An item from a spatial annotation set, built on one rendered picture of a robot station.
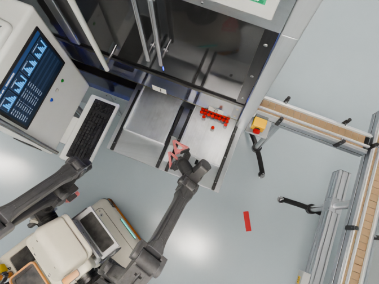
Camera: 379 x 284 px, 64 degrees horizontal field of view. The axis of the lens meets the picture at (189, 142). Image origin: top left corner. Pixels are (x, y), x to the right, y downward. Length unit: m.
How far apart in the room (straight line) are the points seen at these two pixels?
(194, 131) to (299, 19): 1.04
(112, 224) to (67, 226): 1.05
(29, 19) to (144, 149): 0.85
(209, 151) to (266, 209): 1.07
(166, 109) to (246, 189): 1.15
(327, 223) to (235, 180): 0.83
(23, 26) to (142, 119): 0.78
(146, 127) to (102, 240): 0.68
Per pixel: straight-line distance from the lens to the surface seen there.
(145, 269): 1.03
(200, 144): 1.79
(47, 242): 1.34
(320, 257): 2.24
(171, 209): 1.15
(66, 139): 2.02
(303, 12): 0.94
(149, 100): 1.89
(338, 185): 2.31
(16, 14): 1.50
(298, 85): 3.07
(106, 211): 2.41
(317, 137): 1.92
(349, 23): 3.61
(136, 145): 1.81
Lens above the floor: 2.61
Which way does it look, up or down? 75 degrees down
